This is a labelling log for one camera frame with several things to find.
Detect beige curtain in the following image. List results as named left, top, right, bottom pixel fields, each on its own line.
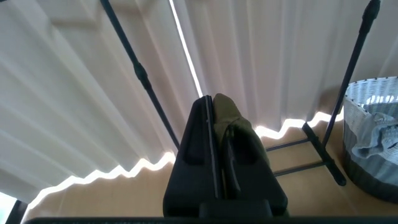
left=0, top=0, right=398, bottom=203

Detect green long-sleeved shirt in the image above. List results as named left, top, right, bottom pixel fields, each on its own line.
left=213, top=93, right=273, bottom=175

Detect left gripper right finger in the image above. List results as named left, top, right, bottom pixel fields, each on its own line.
left=221, top=124, right=289, bottom=216

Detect white laundry basket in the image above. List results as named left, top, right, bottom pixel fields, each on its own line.
left=341, top=76, right=398, bottom=203

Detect window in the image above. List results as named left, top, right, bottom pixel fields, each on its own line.
left=0, top=191, right=29, bottom=224

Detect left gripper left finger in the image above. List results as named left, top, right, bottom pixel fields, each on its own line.
left=163, top=95, right=222, bottom=217

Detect pale grey shorts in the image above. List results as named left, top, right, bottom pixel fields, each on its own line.
left=351, top=102, right=398, bottom=159

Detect black clothes rack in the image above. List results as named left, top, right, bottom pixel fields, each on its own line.
left=99, top=0, right=382, bottom=187

